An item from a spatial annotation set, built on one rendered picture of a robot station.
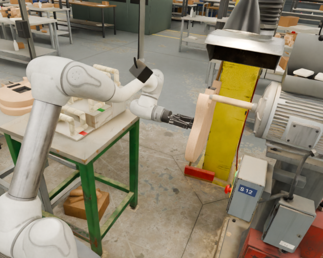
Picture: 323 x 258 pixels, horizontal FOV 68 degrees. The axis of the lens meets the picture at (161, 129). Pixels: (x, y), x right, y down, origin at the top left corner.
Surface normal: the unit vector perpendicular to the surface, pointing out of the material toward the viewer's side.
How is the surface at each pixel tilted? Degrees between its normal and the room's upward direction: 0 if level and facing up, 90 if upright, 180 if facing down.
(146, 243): 0
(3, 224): 50
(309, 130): 90
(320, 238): 90
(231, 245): 24
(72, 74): 56
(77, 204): 0
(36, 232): 9
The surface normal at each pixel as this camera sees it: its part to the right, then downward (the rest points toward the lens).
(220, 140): -0.42, 0.46
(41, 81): -0.30, 0.03
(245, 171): 0.07, -0.85
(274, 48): -0.20, -0.39
